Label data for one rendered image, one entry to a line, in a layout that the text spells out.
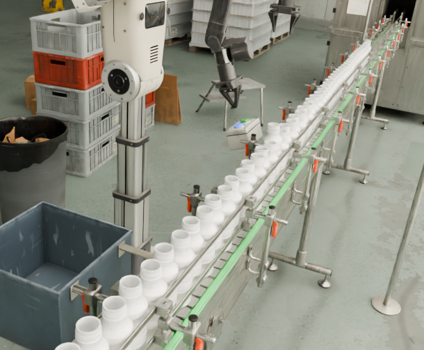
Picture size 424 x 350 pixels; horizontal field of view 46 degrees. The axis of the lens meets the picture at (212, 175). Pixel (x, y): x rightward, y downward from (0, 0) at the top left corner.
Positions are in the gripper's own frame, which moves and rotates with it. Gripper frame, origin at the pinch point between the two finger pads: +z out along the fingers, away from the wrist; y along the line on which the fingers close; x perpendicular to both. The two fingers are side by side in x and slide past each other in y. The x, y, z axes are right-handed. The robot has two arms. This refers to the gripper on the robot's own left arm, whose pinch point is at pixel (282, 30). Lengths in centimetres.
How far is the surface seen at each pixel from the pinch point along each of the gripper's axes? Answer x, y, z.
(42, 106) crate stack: -83, 191, 90
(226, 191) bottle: 86, -15, 24
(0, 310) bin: 116, 31, 57
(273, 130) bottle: 49, -14, 21
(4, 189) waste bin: 4, 145, 105
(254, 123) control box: 27.4, -1.6, 27.8
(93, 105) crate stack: -100, 159, 87
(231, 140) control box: 35.4, 3.4, 32.8
